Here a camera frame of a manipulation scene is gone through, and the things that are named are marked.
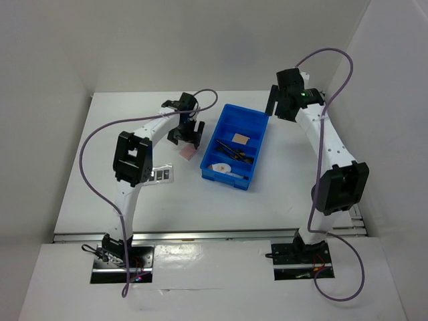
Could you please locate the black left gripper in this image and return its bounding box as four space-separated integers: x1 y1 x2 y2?
167 117 205 148

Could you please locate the pink square makeup sponge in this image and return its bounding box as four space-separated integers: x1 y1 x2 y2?
179 144 197 161

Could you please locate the thin black makeup brush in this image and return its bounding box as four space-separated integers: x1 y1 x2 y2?
215 140 235 154

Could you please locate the hair pin card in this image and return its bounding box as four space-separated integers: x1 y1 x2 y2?
145 164 174 185

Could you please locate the beige square makeup sponge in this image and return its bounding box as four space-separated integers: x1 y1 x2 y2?
232 133 250 145

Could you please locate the white oval makeup sponge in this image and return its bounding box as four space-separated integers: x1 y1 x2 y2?
208 163 231 174

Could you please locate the black fan makeup brush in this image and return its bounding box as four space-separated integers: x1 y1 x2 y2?
232 154 254 165

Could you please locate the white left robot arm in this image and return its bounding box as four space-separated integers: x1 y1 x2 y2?
102 93 205 267

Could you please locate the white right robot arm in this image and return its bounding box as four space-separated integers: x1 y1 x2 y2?
265 68 369 263

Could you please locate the blue divided plastic bin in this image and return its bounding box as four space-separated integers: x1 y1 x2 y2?
200 104 269 191

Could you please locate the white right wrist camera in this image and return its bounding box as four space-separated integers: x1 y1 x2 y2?
300 71 310 86

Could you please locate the front aluminium rail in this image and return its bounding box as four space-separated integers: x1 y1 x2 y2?
53 228 300 244

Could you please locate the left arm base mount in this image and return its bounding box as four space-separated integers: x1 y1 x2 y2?
82 242 155 284

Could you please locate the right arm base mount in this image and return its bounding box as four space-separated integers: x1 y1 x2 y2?
265 242 335 281

